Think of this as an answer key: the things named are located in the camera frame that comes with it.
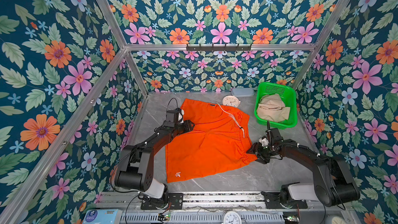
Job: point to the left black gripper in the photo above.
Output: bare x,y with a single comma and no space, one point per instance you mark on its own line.
187,127

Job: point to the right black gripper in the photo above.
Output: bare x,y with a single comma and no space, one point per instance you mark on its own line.
256,147

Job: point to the orange shorts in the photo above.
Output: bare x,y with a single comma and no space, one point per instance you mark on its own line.
218,143

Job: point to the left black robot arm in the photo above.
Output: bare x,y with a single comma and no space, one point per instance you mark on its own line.
135,170

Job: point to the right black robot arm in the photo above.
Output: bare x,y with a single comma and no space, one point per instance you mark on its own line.
333,183

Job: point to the beige shorts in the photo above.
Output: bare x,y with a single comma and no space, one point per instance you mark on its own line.
272,108

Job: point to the green plastic basket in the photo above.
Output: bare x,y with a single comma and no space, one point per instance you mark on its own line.
287,95

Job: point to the grey rectangular box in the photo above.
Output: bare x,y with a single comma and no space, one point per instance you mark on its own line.
243,92

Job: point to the pink round alarm clock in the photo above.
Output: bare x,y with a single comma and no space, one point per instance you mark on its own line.
231,100

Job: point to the white clock at bottom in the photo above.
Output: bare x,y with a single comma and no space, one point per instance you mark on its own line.
232,217

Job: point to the round beige object bottom right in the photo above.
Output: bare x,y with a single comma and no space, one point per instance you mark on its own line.
333,219

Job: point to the blue tissue pack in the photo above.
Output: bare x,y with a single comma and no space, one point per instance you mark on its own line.
103,216

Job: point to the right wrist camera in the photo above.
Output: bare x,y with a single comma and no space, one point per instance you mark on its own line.
264,142

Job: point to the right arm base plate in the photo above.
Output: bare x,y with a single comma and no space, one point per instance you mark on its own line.
272,201

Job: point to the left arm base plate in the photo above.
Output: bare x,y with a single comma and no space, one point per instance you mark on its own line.
168,201

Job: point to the aluminium mounting rail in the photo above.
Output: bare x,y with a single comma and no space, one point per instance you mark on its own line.
211,200

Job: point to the black wall hook rail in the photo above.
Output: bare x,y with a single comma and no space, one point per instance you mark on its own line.
219,47

